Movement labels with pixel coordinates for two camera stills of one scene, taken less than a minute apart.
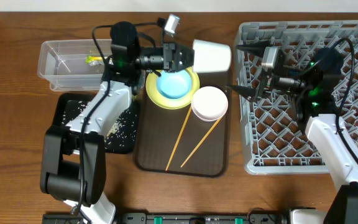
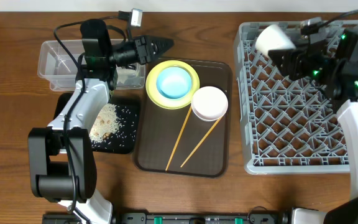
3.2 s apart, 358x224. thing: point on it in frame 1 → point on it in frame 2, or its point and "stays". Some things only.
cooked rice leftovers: [122, 133] stays
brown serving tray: [174, 142] stays
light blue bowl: [174, 84] stays
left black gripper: [169, 56] → [142, 50]
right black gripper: [268, 84] → [296, 60]
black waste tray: [123, 138] stays
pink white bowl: [209, 103] stays
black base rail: [174, 218] stays
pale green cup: [211, 56] → [273, 38]
